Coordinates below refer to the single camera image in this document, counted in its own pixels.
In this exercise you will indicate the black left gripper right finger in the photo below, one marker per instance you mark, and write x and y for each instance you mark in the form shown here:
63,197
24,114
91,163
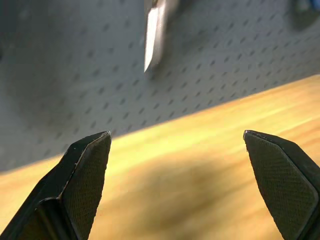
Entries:
285,185

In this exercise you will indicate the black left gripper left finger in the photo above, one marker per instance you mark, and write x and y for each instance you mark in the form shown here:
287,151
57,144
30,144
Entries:
65,190

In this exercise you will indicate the grey metal pegboard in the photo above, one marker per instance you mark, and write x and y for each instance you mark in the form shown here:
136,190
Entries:
75,75

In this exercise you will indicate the silver scissors blades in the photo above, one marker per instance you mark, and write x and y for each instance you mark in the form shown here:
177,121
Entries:
153,37

